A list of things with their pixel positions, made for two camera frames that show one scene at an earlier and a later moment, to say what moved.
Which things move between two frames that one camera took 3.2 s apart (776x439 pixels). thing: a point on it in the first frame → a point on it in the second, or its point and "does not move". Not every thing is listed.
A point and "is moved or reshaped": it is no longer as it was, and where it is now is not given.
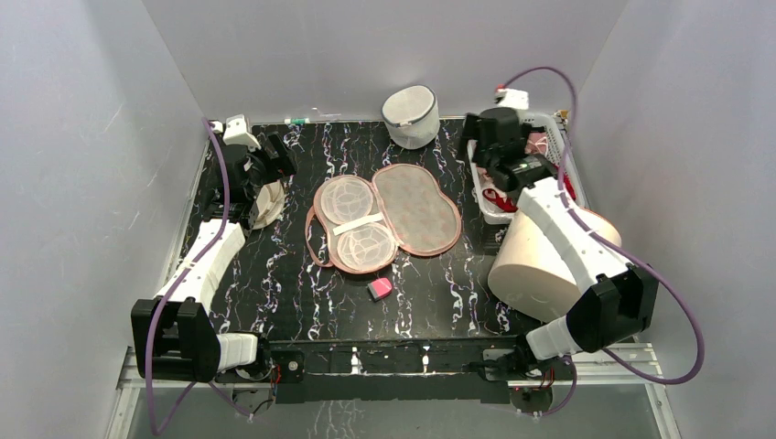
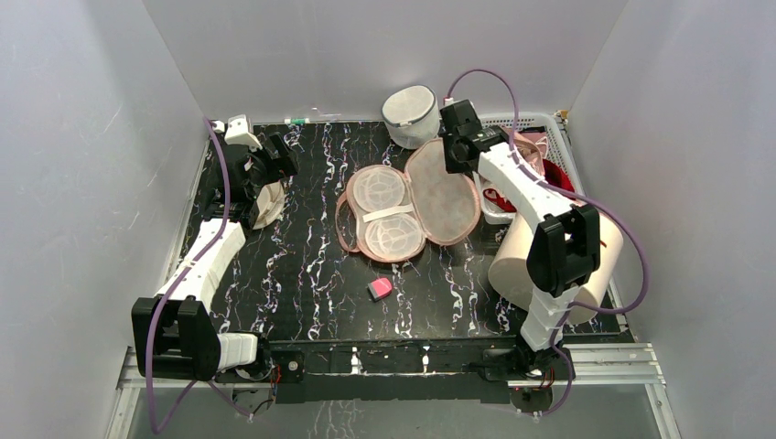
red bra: [508, 205] does not move
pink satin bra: [537, 143] does not move
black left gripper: [285, 157] does not move
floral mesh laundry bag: [361, 225] is moved or reshaped
